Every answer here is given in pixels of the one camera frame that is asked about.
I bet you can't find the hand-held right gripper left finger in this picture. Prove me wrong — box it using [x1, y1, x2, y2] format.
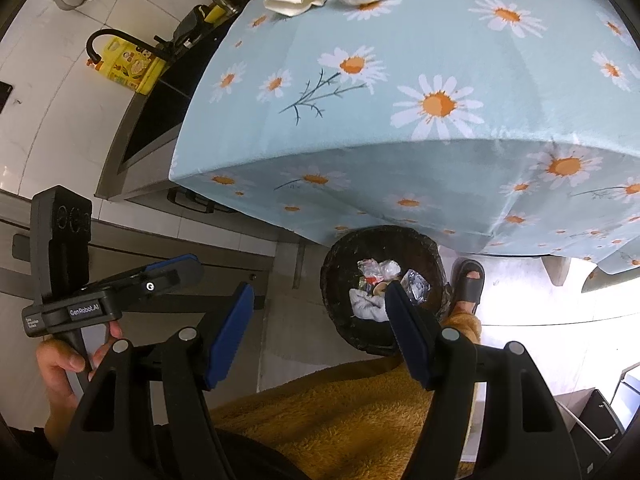
[52, 281, 256, 480]

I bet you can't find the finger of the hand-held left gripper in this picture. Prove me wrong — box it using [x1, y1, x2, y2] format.
[119, 254, 205, 309]

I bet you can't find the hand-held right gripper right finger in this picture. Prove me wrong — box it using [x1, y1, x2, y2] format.
[384, 280, 583, 480]

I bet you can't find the white tissue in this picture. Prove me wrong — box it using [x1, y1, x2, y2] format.
[348, 287, 392, 322]

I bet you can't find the black-lined waste bin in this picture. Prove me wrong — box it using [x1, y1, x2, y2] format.
[320, 226, 451, 357]

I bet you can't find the person's left forearm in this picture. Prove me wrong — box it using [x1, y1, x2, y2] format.
[44, 395, 88, 448]

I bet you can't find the person's left hand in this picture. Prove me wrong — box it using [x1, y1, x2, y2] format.
[36, 321, 125, 407]

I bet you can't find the person's foot in black slipper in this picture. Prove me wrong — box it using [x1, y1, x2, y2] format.
[448, 258, 486, 318]

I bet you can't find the blue daisy tablecloth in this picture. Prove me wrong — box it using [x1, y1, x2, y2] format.
[168, 0, 640, 276]

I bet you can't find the black kitchen sink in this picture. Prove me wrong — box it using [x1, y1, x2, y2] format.
[95, 0, 246, 201]

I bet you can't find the yellow detergent bottle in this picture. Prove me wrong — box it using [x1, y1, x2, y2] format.
[87, 42, 168, 95]

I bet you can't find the black box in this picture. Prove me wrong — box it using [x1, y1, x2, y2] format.
[575, 387, 626, 443]

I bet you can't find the black curved faucet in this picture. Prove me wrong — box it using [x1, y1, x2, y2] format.
[86, 28, 173, 63]

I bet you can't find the soap pump dispenser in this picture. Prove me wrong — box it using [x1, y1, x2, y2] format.
[207, 0, 246, 23]

